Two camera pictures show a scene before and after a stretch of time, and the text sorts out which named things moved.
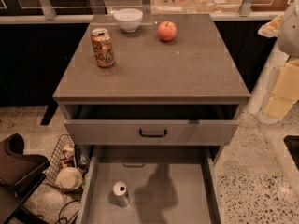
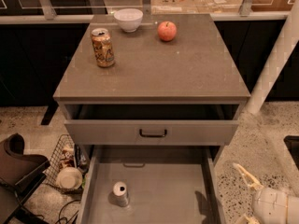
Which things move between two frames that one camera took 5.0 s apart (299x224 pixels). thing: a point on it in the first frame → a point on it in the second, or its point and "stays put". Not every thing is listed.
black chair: (21, 175) stays put
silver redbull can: (120, 195) stays put
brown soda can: (103, 49) stays put
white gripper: (290, 32) → (269, 203)
